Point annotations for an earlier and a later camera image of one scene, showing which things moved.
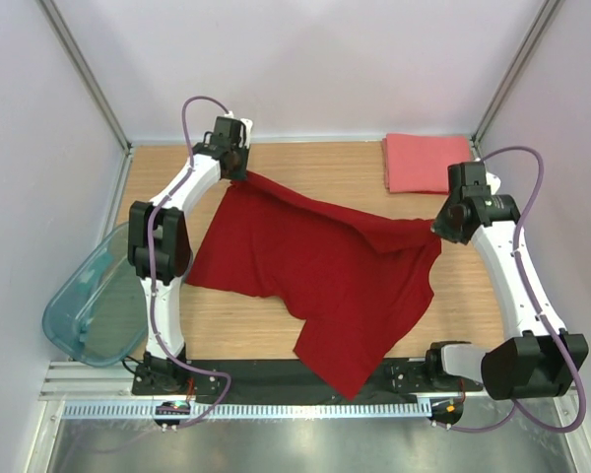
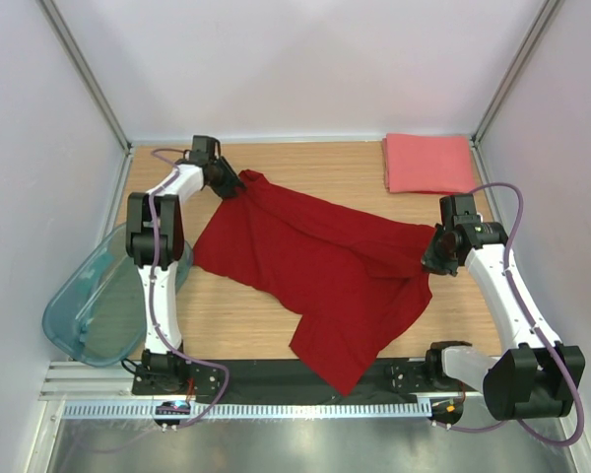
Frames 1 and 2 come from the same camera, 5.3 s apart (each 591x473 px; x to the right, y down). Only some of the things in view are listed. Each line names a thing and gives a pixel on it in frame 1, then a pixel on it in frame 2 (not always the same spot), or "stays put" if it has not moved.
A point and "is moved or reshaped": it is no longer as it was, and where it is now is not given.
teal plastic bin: (97, 311) stays put
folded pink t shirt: (420, 163) stays put
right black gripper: (440, 228) → (432, 262)
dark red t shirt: (361, 285) is moved or reshaped
